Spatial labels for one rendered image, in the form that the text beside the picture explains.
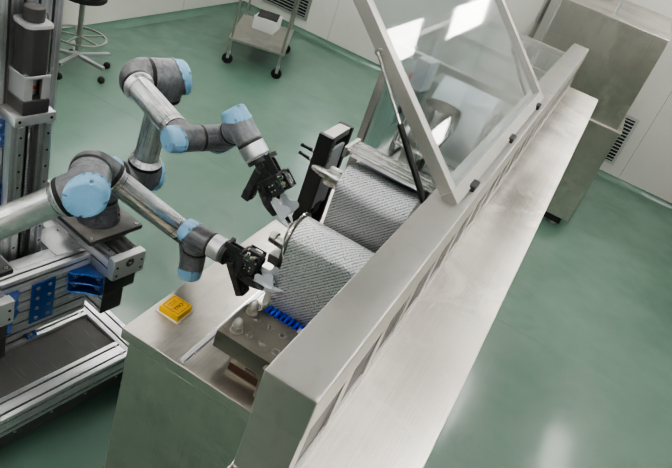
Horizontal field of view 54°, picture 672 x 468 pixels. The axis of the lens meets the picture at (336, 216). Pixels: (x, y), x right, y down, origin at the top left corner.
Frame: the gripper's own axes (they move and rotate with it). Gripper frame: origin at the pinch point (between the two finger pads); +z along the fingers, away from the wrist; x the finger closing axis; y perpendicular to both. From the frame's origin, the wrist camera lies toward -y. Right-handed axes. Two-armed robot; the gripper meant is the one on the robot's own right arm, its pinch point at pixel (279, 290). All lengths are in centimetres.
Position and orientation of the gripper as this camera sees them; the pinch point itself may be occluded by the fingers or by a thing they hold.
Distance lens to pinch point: 191.0
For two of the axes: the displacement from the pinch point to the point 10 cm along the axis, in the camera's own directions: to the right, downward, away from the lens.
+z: 8.5, 4.7, -2.4
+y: 3.0, -8.1, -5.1
